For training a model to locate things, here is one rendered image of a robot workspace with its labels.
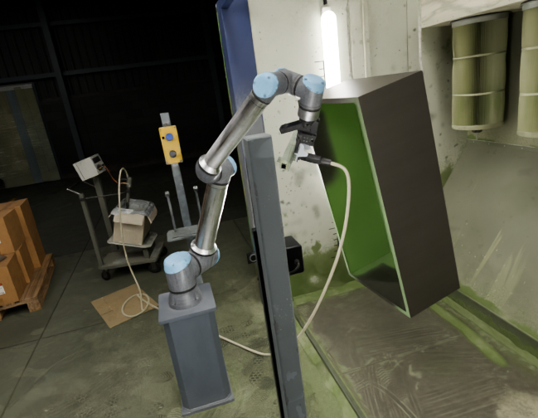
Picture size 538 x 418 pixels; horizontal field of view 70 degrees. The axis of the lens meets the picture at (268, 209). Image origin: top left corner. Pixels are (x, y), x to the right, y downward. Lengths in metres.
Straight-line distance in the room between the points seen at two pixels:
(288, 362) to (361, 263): 1.81
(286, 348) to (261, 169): 0.42
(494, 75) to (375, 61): 0.78
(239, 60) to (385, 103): 1.22
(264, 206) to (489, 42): 2.45
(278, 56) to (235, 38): 0.31
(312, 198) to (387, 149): 1.23
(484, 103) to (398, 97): 1.26
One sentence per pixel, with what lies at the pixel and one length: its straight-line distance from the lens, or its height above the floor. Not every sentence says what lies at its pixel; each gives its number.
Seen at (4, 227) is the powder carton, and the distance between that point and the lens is 4.49.
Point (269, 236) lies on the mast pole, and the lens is 0.80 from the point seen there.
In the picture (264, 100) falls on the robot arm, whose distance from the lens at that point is 1.54.
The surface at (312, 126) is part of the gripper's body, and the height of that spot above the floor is 1.54.
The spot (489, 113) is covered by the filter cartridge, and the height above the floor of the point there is 1.36.
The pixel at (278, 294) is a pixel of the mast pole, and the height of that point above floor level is 1.30.
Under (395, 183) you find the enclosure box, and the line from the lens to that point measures 1.90.
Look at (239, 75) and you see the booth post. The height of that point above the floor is 1.82.
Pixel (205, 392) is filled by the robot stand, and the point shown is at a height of 0.11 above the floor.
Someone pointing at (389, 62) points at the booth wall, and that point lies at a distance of 3.14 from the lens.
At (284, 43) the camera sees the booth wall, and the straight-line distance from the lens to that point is 2.81.
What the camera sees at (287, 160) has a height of 1.42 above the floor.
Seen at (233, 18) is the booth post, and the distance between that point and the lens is 2.75.
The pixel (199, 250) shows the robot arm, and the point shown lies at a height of 0.91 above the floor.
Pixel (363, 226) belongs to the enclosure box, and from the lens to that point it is 2.61.
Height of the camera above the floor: 1.73
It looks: 18 degrees down
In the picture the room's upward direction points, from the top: 8 degrees counter-clockwise
